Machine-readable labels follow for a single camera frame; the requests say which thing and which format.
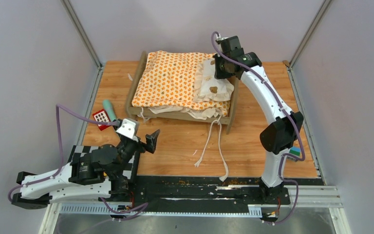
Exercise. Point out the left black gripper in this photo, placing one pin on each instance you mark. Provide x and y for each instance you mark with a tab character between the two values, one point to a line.
151	139

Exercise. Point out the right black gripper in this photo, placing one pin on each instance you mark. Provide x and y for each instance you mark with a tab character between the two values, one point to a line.
218	74

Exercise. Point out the white duck pillow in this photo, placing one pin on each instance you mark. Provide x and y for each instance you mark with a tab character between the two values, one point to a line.
207	87

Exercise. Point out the wooden pet bed frame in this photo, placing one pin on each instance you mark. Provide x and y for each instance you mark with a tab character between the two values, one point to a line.
146	114

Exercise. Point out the yellow duck print blanket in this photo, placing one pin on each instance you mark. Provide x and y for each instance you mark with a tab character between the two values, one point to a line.
166	85

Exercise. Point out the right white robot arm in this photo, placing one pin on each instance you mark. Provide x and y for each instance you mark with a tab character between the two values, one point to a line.
284	125

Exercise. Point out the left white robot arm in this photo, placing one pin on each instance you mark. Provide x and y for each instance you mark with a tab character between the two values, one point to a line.
38	191

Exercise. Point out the red window toy block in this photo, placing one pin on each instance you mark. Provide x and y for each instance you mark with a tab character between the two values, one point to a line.
101	116

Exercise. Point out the teal cylinder toy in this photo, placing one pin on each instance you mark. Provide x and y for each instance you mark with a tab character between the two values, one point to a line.
107	106

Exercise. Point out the black white checkerboard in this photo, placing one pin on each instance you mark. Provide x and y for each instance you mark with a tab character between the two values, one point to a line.
92	164

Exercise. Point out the blue green small block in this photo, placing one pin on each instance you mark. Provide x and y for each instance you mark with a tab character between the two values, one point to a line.
296	151

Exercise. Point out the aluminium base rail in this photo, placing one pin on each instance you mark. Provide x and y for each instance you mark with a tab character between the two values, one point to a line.
199	196

